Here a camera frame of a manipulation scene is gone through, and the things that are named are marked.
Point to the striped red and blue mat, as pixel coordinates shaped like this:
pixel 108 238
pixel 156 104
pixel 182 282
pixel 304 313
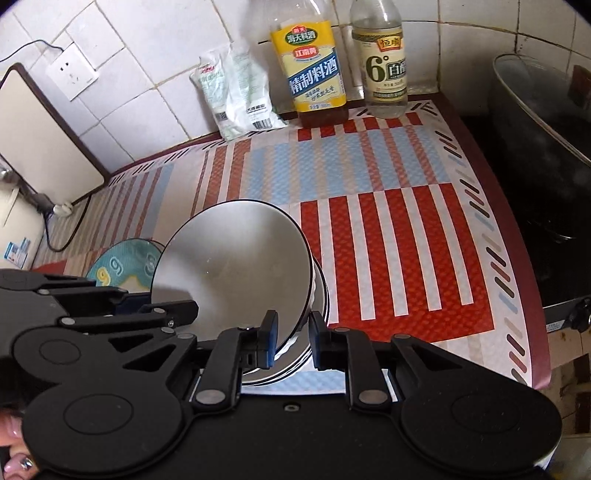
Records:
pixel 392 230

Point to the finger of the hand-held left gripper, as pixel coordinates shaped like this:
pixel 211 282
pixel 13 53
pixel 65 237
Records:
pixel 180 310
pixel 131 300

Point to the white wall socket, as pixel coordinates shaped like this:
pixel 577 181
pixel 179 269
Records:
pixel 71 71

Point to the person's left hand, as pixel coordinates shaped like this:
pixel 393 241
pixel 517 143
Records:
pixel 11 443

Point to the black wok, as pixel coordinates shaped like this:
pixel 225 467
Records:
pixel 545 184

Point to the beige cutting board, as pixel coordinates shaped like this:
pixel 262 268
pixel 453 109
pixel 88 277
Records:
pixel 41 134

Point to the teal plate with fried egg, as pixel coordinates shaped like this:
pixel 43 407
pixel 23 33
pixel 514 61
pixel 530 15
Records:
pixel 120 263

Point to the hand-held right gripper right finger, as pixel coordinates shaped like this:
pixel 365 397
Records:
pixel 316 344

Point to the glass pot lid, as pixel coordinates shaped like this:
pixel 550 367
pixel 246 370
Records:
pixel 535 92

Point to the yellow label cooking wine bottle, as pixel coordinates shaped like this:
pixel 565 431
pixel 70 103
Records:
pixel 309 69

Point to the white plastic bag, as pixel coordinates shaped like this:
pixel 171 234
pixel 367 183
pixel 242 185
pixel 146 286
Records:
pixel 235 87

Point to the white power plug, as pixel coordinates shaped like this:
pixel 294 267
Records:
pixel 62 210

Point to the black stove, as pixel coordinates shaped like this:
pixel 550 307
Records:
pixel 531 267

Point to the clear vinegar bottle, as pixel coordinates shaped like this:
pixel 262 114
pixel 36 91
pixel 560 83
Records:
pixel 381 64

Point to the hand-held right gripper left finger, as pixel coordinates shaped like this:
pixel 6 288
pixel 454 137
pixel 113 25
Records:
pixel 271 341

